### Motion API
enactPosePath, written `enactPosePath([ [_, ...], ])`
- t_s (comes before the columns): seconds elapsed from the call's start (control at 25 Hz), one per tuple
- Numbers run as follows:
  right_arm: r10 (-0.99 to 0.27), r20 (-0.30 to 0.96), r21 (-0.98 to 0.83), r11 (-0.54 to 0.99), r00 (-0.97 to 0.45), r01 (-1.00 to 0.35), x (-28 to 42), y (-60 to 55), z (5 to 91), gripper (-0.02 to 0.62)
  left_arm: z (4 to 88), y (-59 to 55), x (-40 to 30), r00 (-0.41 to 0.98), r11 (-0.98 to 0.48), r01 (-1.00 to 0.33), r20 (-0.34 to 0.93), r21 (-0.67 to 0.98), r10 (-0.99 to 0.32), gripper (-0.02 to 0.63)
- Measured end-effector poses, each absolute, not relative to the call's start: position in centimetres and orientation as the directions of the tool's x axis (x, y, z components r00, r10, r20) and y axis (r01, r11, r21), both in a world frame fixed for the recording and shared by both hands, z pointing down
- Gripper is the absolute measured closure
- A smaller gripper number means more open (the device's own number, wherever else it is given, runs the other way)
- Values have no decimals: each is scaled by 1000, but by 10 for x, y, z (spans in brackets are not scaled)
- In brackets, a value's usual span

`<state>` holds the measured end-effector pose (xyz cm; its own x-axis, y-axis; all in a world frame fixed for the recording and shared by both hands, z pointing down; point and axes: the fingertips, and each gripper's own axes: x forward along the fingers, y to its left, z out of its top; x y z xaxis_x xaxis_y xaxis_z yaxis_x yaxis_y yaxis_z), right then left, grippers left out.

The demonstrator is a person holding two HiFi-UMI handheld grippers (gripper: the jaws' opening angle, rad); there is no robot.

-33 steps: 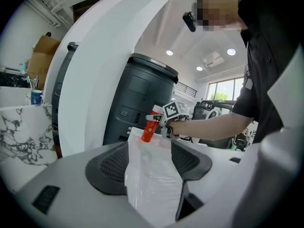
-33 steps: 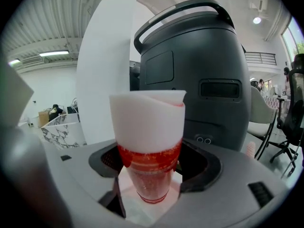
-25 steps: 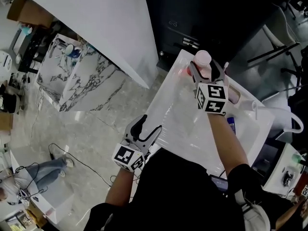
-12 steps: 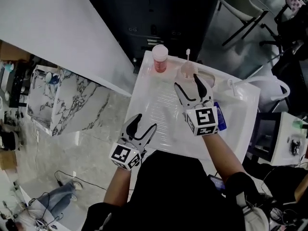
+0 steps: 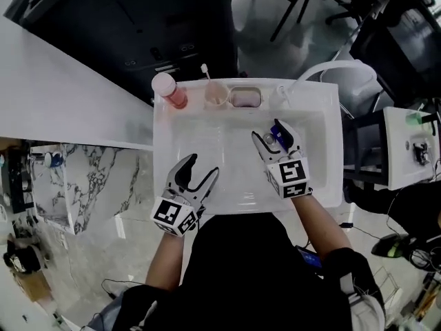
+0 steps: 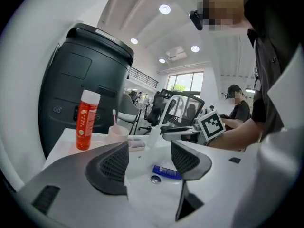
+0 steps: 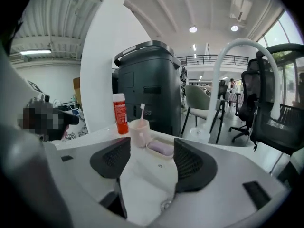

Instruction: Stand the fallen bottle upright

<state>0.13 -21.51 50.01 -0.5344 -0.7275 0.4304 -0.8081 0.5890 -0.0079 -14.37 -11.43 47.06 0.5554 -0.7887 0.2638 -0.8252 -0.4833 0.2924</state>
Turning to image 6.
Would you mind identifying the large window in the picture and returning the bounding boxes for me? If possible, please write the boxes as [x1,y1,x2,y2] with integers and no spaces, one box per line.
[166,72,205,97]

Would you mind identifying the beige chair with black legs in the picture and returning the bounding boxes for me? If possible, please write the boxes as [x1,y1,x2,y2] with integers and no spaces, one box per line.
[117,93,143,136]

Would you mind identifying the person's right forearm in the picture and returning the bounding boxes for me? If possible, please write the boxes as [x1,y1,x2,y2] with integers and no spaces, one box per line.
[208,117,265,152]

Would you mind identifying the pink cup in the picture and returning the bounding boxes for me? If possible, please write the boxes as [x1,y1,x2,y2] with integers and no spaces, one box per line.
[107,124,130,147]

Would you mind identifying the white curved faucet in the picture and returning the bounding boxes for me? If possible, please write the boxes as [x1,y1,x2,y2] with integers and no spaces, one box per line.
[148,94,185,150]

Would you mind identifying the person's black shirt torso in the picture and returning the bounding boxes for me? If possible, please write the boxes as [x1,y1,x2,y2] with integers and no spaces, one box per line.
[243,0,304,143]

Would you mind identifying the blue bottle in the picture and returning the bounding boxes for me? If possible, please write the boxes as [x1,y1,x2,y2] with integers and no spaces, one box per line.
[152,165,182,181]

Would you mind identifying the black mesh office chair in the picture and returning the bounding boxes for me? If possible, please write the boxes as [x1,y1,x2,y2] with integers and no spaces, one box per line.
[138,89,206,129]

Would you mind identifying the orange bottle with white cap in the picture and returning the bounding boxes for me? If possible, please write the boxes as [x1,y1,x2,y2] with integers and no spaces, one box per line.
[75,89,101,151]

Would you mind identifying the person's head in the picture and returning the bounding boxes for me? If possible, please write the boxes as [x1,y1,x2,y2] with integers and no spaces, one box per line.
[202,0,250,37]

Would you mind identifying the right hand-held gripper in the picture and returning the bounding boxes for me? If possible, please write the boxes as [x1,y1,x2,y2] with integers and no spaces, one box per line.
[197,110,227,147]

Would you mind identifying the large black appliance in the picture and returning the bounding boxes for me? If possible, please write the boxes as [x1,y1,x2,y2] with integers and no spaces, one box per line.
[38,22,136,160]

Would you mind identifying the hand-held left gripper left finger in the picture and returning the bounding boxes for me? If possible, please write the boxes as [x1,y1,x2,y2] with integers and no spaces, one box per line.
[18,141,134,228]

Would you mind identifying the black head-worn camera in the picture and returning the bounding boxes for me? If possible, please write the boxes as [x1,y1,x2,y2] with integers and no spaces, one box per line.
[189,9,204,31]

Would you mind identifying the white sink basin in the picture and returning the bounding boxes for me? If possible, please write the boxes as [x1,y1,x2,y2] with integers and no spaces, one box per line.
[42,127,248,228]

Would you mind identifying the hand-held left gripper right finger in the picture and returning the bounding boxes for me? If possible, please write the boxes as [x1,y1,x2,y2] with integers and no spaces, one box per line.
[171,126,301,228]

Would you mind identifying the black balcony railing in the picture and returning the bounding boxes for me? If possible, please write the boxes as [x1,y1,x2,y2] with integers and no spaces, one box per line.
[129,66,160,89]

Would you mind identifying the soap dish with soap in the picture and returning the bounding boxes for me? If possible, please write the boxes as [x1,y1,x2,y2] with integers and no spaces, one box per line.
[127,138,146,152]

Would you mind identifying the ceiling air vent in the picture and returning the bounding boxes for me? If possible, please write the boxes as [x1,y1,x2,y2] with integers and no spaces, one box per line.
[165,46,188,62]

